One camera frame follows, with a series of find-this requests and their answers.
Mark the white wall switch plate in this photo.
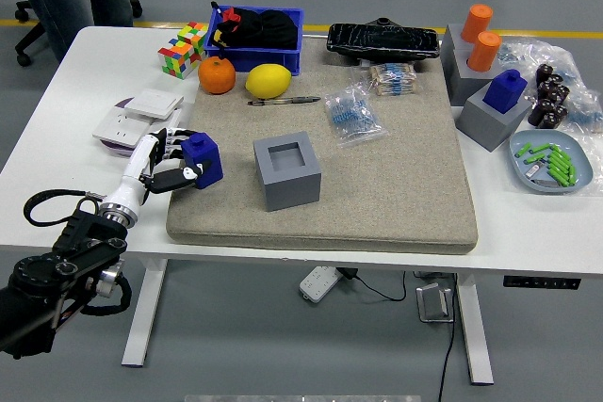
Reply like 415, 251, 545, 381
123, 89, 185, 120

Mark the black rear-view mirror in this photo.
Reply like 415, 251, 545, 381
325, 15, 440, 67

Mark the black table control panel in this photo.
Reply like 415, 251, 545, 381
502, 274, 581, 289

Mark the black grey pen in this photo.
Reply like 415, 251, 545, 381
247, 95, 321, 107

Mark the bundle of taped resistors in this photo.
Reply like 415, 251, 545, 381
350, 62, 418, 97

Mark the clear plastic sheet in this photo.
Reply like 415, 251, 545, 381
577, 131, 603, 196

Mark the grey square seal holder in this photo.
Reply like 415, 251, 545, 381
455, 80, 533, 153
253, 131, 323, 213

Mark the black cloth bag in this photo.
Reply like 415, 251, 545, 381
209, 1, 301, 51

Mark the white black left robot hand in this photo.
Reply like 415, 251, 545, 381
108, 126, 214, 214

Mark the orange fruit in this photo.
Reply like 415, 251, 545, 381
197, 56, 236, 95

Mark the blue-grey plate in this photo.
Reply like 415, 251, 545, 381
508, 130, 594, 195

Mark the yellow lemon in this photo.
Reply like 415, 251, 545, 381
244, 63, 293, 100

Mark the clear bag of components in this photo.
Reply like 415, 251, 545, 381
494, 37, 588, 92
562, 86, 603, 136

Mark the white table leg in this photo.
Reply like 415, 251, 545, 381
454, 274, 495, 385
121, 258, 169, 368

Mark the long black floor cable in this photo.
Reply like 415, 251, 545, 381
436, 274, 461, 402

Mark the orange cylinder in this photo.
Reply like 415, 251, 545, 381
466, 30, 502, 72
460, 4, 494, 44

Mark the grey cylinder holder block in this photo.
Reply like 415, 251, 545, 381
439, 23, 480, 78
450, 46, 510, 106

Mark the white socket panel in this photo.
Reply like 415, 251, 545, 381
91, 105, 159, 149

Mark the blue seal stamp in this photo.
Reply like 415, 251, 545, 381
481, 69, 528, 115
180, 132, 224, 190

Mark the bag of blue resistors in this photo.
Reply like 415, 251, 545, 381
322, 84, 390, 149

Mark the black plug with cord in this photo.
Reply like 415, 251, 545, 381
338, 267, 407, 302

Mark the black office chair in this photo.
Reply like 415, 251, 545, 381
0, 0, 143, 68

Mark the purple round disc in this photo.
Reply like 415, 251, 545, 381
101, 97, 183, 158

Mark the multicolour puzzle cube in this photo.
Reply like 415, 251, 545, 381
156, 40, 203, 80
176, 21, 209, 57

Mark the grey-brown mat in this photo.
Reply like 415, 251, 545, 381
165, 46, 479, 255

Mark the white power strip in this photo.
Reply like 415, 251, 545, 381
299, 265, 344, 303

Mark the blue plastic bin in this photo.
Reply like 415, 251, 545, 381
203, 6, 305, 77

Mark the silver metal bracket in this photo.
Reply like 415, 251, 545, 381
415, 281, 456, 324

